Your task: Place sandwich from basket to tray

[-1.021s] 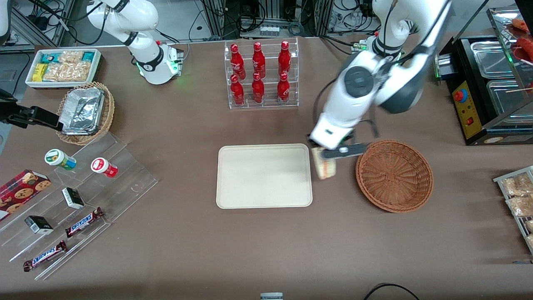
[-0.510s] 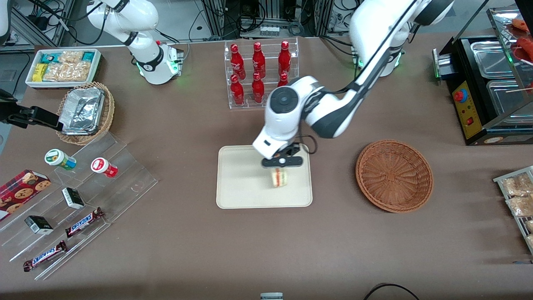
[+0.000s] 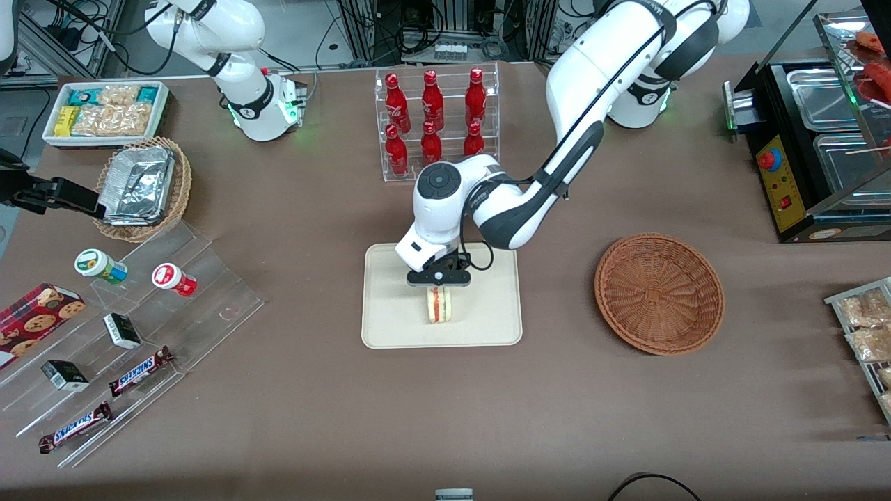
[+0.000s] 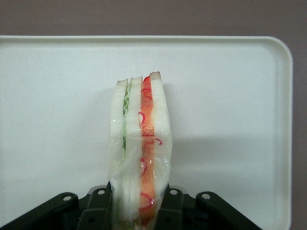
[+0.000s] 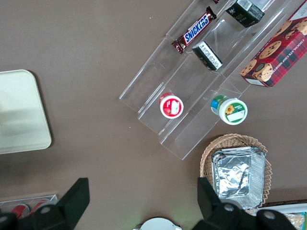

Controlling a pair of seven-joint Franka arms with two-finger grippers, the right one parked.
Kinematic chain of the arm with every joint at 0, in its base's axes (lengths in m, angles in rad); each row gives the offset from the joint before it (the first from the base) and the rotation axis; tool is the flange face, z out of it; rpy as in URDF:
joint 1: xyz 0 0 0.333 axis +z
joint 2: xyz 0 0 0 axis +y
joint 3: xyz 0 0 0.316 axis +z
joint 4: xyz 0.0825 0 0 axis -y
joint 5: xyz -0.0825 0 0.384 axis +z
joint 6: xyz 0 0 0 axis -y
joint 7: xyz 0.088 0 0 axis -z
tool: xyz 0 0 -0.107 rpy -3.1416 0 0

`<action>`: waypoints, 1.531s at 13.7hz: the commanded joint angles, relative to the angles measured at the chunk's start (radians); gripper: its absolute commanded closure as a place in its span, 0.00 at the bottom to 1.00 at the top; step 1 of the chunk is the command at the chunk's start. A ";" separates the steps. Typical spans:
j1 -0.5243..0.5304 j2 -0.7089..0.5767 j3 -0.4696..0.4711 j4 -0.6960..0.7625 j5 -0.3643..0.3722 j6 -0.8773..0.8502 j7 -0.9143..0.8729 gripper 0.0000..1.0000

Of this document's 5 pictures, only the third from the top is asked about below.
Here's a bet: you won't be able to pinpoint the steel food pan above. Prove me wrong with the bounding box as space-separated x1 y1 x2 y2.
787 68 860 132
813 132 891 196

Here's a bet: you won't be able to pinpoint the Snickers chocolate bar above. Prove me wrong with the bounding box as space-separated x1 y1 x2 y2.
38 401 113 454
109 346 175 397

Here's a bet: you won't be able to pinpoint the clear acrylic bottle rack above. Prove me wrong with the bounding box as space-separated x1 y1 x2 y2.
374 63 500 183

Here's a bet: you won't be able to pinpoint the metal equipment rack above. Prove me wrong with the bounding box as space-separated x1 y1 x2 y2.
334 0 606 67

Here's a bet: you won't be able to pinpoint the small rice cracker bag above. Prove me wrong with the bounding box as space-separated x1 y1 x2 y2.
97 85 140 106

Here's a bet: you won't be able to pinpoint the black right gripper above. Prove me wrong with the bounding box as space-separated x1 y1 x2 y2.
0 170 105 215

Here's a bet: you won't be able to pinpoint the cream plastic tray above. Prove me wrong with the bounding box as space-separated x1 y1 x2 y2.
361 240 523 349

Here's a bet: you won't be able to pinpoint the triangular sandwich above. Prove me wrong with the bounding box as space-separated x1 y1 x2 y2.
426 287 455 324

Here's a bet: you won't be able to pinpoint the light grey left wrist camera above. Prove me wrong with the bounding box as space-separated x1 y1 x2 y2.
395 240 446 272

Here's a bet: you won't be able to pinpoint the grey wire rack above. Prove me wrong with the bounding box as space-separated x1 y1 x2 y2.
825 277 891 425

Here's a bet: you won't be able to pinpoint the aluminium foil containers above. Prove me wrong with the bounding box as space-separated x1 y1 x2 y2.
97 146 175 225

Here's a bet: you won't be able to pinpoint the brown round wicker basket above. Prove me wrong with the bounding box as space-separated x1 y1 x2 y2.
594 233 725 356

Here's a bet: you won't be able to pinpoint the red lidded snack cup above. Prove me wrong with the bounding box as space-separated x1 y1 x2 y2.
152 263 198 298

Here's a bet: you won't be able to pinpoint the white plastic snack bin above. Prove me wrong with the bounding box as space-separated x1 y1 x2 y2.
42 81 170 149

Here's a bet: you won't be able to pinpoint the black food warmer machine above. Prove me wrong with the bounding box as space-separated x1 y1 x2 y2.
723 10 891 243

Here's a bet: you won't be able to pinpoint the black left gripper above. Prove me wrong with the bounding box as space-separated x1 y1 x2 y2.
407 254 472 287

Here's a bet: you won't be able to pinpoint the large rice cracker bag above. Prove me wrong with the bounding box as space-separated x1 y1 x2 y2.
72 103 152 137

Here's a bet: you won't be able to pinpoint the red chocolate chip cookie box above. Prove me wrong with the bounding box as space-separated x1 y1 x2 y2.
0 283 86 369

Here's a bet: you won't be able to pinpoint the clear acrylic step display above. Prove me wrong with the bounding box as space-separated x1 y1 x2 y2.
0 221 265 468

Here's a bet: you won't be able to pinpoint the green lidded snack cup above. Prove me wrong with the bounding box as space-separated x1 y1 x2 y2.
74 248 129 285

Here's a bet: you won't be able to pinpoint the small black chocolate box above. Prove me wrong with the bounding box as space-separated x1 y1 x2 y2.
103 313 142 350
40 360 90 392

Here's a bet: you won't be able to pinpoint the tan wicker basket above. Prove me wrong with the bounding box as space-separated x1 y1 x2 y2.
94 136 192 243

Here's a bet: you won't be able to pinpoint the black looped cable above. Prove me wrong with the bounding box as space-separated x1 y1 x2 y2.
607 473 704 501

